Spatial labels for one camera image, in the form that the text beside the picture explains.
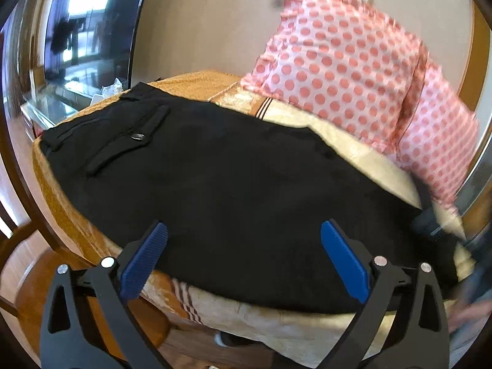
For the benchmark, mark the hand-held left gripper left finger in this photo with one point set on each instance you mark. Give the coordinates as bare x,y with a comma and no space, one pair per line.
143,263

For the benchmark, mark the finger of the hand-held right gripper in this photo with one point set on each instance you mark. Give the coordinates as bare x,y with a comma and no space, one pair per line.
432,223

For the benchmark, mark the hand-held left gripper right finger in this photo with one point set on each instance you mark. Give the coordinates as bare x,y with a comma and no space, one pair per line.
344,263

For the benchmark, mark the black pants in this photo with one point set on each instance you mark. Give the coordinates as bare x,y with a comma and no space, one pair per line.
238,184

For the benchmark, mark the person's right hand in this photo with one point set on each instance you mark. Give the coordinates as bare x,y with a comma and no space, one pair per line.
469,315

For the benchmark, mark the person's grey trouser leg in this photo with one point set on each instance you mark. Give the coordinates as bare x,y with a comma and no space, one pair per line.
467,348

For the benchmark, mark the golden patterned bed blanket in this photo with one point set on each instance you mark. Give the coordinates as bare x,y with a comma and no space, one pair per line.
292,326

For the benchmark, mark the small pink dotted pillow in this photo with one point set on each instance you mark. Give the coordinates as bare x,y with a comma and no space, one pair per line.
434,138

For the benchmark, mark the wooden chair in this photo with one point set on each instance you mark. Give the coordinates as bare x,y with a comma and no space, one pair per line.
34,276

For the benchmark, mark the dark shoe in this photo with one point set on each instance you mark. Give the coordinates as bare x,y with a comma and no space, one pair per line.
236,339

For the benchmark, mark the white plastic bag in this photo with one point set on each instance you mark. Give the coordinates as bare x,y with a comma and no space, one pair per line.
113,87

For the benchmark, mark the glass top television cabinet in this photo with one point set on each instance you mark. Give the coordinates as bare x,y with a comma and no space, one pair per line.
53,103

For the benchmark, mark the large pink dotted pillow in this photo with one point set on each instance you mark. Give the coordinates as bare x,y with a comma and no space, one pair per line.
338,53

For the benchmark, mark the black television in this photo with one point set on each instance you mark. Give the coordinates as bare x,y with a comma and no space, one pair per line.
86,30

